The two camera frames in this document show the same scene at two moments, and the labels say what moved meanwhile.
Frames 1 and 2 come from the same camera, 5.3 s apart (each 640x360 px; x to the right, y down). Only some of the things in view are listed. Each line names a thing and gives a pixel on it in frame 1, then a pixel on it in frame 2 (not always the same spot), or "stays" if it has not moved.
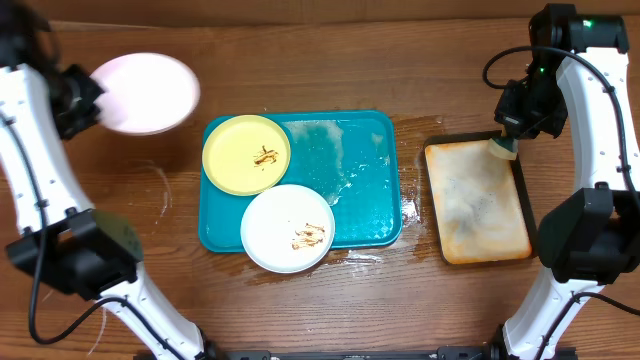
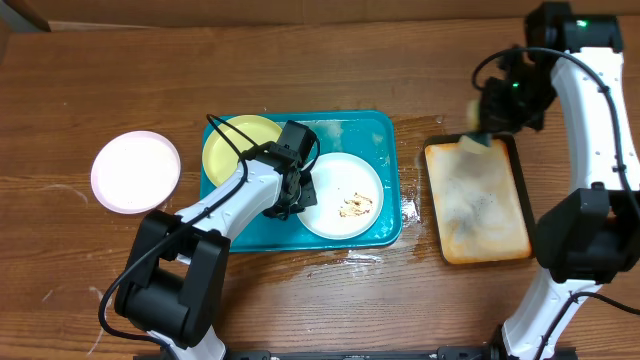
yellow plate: (246, 155) stays
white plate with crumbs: (287, 228) -> (349, 196)
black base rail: (468, 353) stays
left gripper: (77, 125) -> (308, 198)
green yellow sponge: (504, 147) -> (475, 139)
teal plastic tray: (352, 157) stays
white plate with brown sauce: (146, 93) -> (135, 172)
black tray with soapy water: (481, 201) stays
